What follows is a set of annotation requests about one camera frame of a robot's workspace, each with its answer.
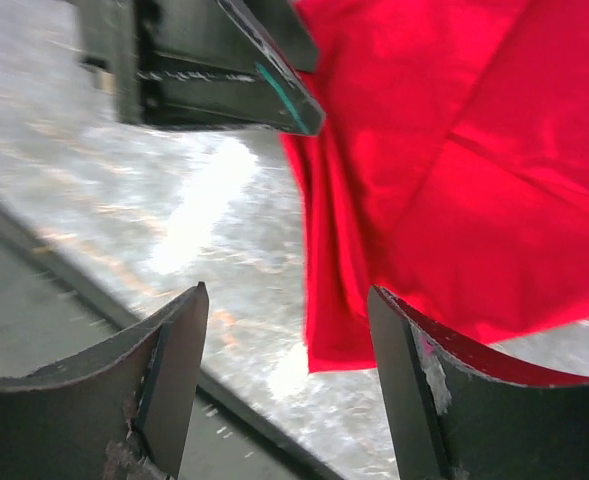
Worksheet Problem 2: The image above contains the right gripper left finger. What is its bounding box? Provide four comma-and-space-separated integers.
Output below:
0, 283, 209, 479

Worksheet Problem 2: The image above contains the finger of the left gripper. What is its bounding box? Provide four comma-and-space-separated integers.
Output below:
244, 0, 320, 73
150, 1, 325, 136

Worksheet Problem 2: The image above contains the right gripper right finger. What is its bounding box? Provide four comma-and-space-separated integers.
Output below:
368, 286, 589, 480

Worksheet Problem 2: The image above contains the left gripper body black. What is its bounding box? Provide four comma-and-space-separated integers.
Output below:
73, 0, 163, 125

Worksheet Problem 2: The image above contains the red cloth napkin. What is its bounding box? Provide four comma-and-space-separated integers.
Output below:
282, 1, 589, 372

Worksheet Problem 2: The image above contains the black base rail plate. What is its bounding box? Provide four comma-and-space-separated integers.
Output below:
0, 206, 334, 479

